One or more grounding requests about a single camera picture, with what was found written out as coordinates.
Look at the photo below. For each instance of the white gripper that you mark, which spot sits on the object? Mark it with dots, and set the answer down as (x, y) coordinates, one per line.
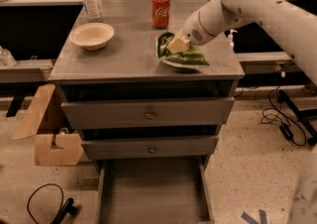
(192, 32)

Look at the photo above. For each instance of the green jalapeno chip bag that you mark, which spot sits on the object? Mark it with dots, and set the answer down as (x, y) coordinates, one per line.
(192, 58)

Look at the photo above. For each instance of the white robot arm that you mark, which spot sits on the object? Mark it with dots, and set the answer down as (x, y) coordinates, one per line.
(291, 27)

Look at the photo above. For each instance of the grey drawer cabinet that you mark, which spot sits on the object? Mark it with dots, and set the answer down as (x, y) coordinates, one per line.
(128, 69)

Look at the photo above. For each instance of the grey top drawer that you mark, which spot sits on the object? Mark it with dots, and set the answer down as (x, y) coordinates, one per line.
(147, 113)

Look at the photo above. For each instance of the grey middle drawer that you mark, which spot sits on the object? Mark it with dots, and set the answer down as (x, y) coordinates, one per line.
(150, 147)

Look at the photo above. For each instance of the red coca-cola can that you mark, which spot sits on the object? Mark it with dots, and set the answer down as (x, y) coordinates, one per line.
(160, 13)

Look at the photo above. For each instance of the white pump sanitizer bottle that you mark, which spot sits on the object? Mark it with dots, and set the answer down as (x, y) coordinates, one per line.
(231, 38)

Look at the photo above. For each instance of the white paper bowl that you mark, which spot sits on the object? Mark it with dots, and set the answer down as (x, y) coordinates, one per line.
(92, 36)

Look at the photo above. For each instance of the black metal stand leg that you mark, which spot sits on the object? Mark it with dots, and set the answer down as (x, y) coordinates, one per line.
(302, 115)

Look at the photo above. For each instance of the clear plastic container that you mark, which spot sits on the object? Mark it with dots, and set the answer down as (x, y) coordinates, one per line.
(6, 58)

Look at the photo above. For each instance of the brown cardboard box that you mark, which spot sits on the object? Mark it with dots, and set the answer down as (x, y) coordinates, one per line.
(54, 145)

